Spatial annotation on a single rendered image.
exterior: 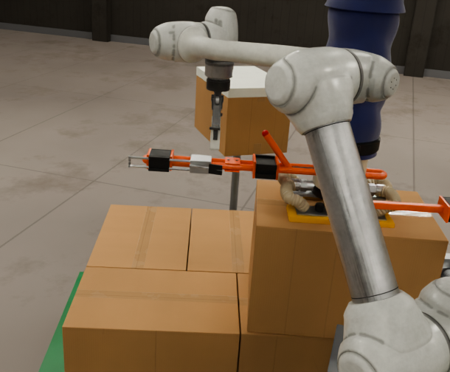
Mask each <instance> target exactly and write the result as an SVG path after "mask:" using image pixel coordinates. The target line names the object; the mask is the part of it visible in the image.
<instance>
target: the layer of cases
mask: <svg viewBox="0 0 450 372"><path fill-rule="evenodd" d="M191 212H192V220H191ZM253 220H254V211H242V210H211V209H195V208H193V211H192V209H191V208H180V207H149V206H133V205H118V204H111V206H110V208H109V211H108V214H107V216H106V218H105V221H104V223H103V226H102V229H101V231H100V234H99V236H98V238H97V241H96V244H95V245H94V249H93V251H92V253H91V256H90V259H89V262H88V263H87V266H86V269H85V271H84V273H83V276H82V278H81V281H80V284H79V286H78V288H77V291H76V293H75V296H74V299H73V301H72V304H71V306H70V308H69V311H68V314H67V315H66V319H65V321H64V323H63V326H62V332H63V358H64V371H65V372H328V366H329V362H330V355H331V351H332V347H333V341H334V339H332V338H323V337H306V336H297V335H288V334H271V333H262V332H253V331H247V330H246V329H247V309H248V290H249V262H250V254H251V245H252V228H253Z"/></svg>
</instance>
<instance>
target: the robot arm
mask: <svg viewBox="0 0 450 372"><path fill-rule="evenodd" d="M149 46H150V50H151V52H152V53H153V54H154V55H155V56H156V57H158V58H160V59H162V60H165V61H174V62H186V63H196V62H198V61H200V60H201V59H202V58H205V71H204V74H205V76H206V77H208V78H207V86H206V88H207V90H209V91H213V92H214V94H212V96H211V102H212V127H210V130H211V134H210V150H219V147H220V135H221V117H222V114H223V113H221V110H222V108H223V102H224V96H223V95H221V92H227V91H229V90H230V78H232V72H233V69H234V63H245V64H251V65H257V66H267V67H270V69H269V70H268V72H267V74H266V79H265V90H266V95H267V98H268V100H269V102H270V104H272V105H273V107H275V108H276V110H278V111H280V112H281V113H284V114H285V115H286V116H287V118H288V119H289V120H290V121H291V123H292V124H293V126H294V127H295V129H296V130H297V131H298V132H299V133H300V134H301V135H302V136H305V138H306V141H307V144H308V149H309V151H310V155H311V159H312V162H313V165H314V170H315V172H316V177H317V180H318V183H319V187H320V190H321V193H322V198H323V201H324V203H325V208H326V211H327V214H328V218H329V222H330V226H331V229H332V232H333V237H334V239H335V242H336V247H337V249H338V253H339V257H340V260H341V262H342V267H343V270H344V273H345V277H346V281H347V285H348V288H349V291H350V296H351V298H352V300H351V301H350V302H349V303H348V305H347V308H346V309H345V312H344V315H343V316H344V334H343V341H342V343H341V344H340V346H339V352H338V356H337V368H338V372H450V277H443V278H438V279H436V280H433V281H432V282H431V283H429V284H428V285H427V286H425V287H424V288H423V289H422V290H421V291H420V294H419V296H418V298H416V299H415V300H414V298H412V297H411V296H410V295H409V294H407V293H406V292H404V291H403V290H400V289H399V288H398V284H397V281H396V278H395V274H394V271H393V268H392V264H391V261H390V257H389V253H388V251H387V246H386V244H385V240H384V236H383V233H382V231H381V226H380V223H379V220H378V216H377V213H376V210H375V206H374V203H373V198H372V196H371V193H370V189H369V185H368V183H367V178H366V176H365V172H364V169H363V165H362V163H361V158H360V156H359V151H358V148H357V145H356V141H355V138H354V135H353V131H352V128H351V125H350V121H351V120H352V117H353V104H357V103H363V102H364V101H368V102H371V103H374V102H379V101H382V100H387V99H388V98H390V97H391V96H392V95H394V93H395V92H396V90H397V88H398V85H399V81H400V76H399V74H398V70H397V69H396V67H395V66H394V65H393V64H392V63H390V62H389V61H388V60H387V59H386V58H383V57H382V56H380V55H376V54H373V53H370V52H365V51H361V50H357V49H348V48H336V47H331V46H322V47H313V48H306V47H298V46H285V45H277V44H259V43H250V42H240V41H238V19H237V15H236V12H235V11H234V10H233V9H231V8H229V7H211V8H210V10H209V11H208V13H207V14H206V17H205V21H202V22H192V21H172V22H167V23H163V24H160V25H159V26H157V27H155V28H154V29H153V30H152V32H151V33H150V37H149Z"/></svg>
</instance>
